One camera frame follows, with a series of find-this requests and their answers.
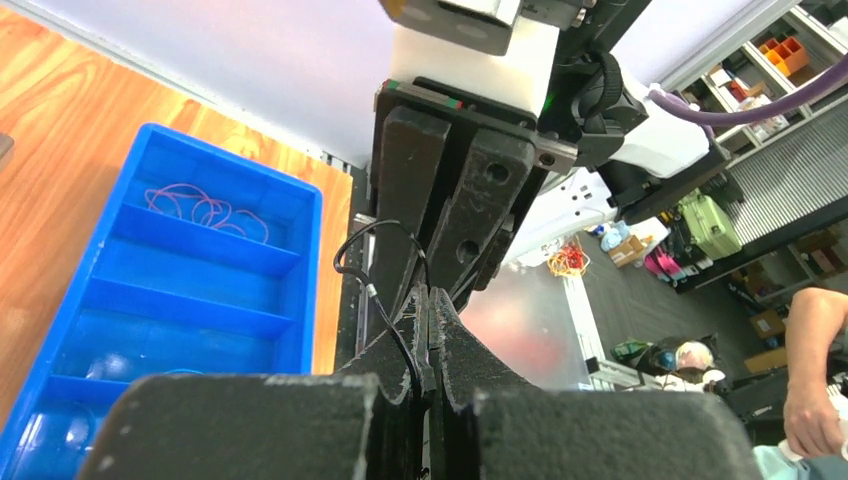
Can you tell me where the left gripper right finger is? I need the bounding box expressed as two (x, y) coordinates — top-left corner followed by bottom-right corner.
(429, 289), (760, 479)

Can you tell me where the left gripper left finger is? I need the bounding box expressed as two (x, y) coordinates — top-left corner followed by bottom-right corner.
(78, 285), (428, 479)

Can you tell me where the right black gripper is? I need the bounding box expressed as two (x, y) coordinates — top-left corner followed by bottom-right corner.
(365, 76), (624, 346)

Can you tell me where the red thin cable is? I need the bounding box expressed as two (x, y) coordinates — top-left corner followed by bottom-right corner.
(143, 183), (271, 245)

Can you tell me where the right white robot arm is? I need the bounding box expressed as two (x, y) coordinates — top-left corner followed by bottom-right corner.
(371, 51), (725, 312)

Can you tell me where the person's bare forearm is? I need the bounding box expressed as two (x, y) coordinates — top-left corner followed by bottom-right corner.
(786, 287), (847, 392)

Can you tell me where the person's bare hand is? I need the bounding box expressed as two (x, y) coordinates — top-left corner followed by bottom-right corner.
(783, 379), (845, 458)

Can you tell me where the blue plastic divided bin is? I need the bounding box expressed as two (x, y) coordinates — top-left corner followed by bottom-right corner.
(1, 123), (323, 479)

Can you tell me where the green suitcase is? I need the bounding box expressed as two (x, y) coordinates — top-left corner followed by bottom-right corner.
(678, 191), (742, 260)

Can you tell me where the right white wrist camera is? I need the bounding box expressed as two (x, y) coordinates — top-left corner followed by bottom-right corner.
(381, 0), (578, 115)

